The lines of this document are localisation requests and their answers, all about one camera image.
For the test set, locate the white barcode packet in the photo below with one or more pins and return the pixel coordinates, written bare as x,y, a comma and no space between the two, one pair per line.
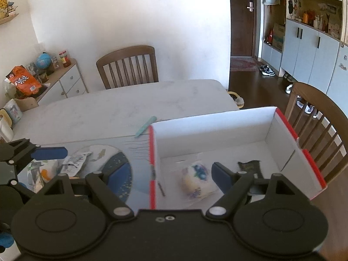
73,163

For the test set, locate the brown door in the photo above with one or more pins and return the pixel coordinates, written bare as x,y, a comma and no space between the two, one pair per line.
242,32

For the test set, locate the yellow rimmed container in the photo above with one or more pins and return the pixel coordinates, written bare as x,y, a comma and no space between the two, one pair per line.
5,114

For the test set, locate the white cup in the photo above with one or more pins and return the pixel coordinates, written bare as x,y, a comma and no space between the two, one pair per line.
6,132

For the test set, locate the white cardboard box red edges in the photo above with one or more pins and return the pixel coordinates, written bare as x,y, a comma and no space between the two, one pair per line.
217,130

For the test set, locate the brown cardboard box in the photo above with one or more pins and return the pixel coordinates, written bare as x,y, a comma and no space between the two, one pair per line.
278,36

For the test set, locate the orange snack bag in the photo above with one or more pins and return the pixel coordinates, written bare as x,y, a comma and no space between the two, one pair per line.
24,83

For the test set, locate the grey blue wall cabinet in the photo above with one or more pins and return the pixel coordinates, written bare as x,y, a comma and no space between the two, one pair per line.
299,54

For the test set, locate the patterned door rug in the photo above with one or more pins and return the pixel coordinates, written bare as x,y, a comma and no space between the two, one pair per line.
243,64

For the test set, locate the brown wooden chair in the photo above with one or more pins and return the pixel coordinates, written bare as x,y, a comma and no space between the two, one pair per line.
307,91
125,53

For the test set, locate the white slippers pair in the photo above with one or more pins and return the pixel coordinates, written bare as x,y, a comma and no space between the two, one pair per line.
307,108

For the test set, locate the orange bottle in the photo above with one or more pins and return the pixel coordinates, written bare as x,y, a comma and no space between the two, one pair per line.
306,17

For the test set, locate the blue globe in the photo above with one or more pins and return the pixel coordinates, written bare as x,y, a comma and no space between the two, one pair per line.
43,59

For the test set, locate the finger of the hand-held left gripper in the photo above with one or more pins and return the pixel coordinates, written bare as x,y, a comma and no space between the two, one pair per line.
49,153
25,189

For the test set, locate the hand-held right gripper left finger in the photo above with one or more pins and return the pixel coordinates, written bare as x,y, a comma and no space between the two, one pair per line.
119,176

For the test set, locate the light wooden organizer box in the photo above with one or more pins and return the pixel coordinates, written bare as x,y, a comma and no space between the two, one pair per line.
27,104

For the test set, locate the red toy figure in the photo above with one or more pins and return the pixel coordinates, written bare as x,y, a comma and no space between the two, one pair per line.
269,36

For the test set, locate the dark snack packet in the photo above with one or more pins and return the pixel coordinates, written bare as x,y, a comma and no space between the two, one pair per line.
248,166

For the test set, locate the white orange grey packet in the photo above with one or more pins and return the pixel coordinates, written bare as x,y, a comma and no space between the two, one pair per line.
46,174

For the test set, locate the round white blue snack packet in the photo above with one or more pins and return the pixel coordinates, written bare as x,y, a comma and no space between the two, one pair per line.
194,182

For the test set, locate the small trash bin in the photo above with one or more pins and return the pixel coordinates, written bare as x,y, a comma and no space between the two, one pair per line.
236,99

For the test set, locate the white blue printed canister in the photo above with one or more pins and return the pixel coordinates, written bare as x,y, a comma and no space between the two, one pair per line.
13,111

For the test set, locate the white wooden sideboard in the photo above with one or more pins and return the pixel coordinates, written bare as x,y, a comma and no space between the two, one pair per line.
70,78

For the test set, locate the black white sneakers pair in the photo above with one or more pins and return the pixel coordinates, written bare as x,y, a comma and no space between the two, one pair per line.
267,70

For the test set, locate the red lidded jar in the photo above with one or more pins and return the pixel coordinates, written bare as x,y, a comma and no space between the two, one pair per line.
64,59

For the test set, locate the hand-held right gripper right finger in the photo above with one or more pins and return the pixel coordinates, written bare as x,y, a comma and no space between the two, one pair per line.
220,176

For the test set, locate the dark glass jar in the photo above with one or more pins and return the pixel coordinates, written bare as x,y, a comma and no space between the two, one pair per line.
43,77

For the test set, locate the teal pen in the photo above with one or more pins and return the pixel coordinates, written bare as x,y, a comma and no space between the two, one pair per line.
145,127

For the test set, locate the white marble desktop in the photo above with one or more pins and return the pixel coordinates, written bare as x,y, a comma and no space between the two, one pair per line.
122,103

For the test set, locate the wooden wall shelf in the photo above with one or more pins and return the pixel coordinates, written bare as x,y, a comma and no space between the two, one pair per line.
8,18

